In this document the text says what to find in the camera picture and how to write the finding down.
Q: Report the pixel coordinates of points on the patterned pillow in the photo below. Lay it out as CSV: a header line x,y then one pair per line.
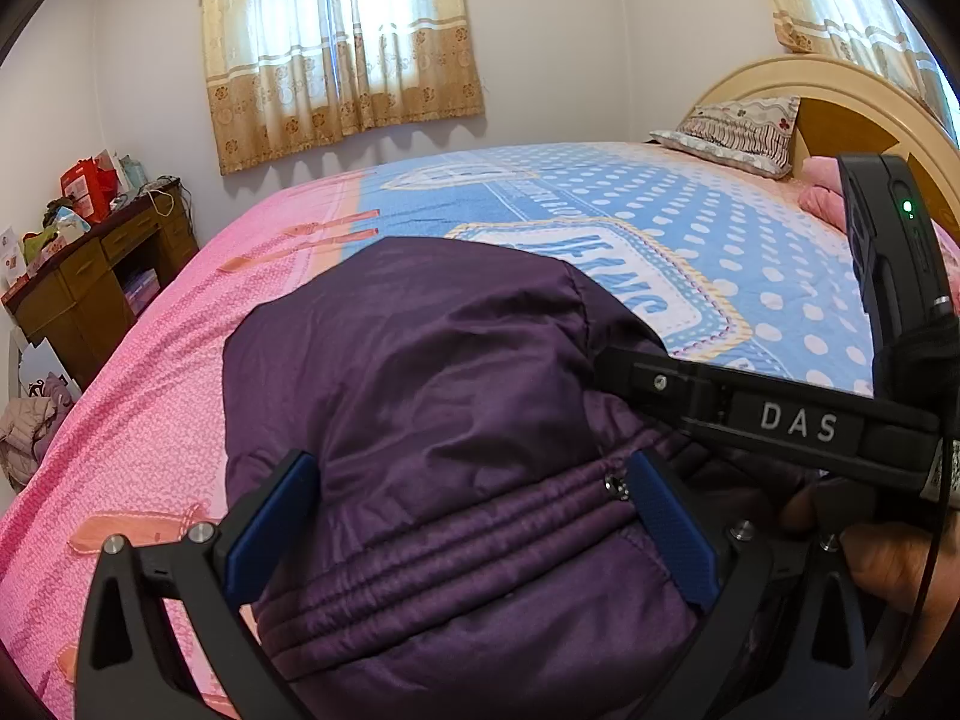
x,y
735,135

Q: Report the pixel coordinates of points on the red gift bag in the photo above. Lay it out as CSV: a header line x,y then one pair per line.
x,y
86,184

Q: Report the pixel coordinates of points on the pile of clothes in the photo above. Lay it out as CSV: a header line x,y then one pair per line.
x,y
26,431

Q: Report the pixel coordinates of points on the white card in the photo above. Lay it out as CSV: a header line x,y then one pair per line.
x,y
11,255

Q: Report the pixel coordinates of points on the pink and blue dotted bedspread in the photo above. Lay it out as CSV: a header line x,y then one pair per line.
x,y
150,390

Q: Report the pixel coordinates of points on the pink pillow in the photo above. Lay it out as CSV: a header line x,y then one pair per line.
x,y
825,195

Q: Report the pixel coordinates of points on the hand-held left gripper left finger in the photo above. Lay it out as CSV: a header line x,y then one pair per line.
x,y
270,510

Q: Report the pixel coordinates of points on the light blue bag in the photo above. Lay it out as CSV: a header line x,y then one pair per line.
x,y
133,174

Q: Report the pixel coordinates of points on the wooden headboard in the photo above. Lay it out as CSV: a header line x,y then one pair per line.
x,y
847,127

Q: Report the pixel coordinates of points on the white paper bag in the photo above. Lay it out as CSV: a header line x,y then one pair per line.
x,y
41,364

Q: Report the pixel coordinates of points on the green bag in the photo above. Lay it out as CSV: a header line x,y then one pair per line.
x,y
45,246

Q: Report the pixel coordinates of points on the person's right forearm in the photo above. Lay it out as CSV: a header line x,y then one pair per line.
x,y
945,652

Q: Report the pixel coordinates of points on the purple padded jacket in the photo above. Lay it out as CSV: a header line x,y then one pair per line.
x,y
450,390

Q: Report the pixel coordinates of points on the person's right hand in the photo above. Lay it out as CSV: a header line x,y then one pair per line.
x,y
892,555

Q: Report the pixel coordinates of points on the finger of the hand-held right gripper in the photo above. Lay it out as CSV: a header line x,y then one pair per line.
x,y
660,386

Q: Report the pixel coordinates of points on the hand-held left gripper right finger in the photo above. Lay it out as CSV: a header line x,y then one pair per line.
x,y
675,532

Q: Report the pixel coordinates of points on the wooden desk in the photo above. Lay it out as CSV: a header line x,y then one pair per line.
x,y
82,270

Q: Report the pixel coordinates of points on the beige patterned curtain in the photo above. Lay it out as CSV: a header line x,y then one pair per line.
x,y
337,75
840,7

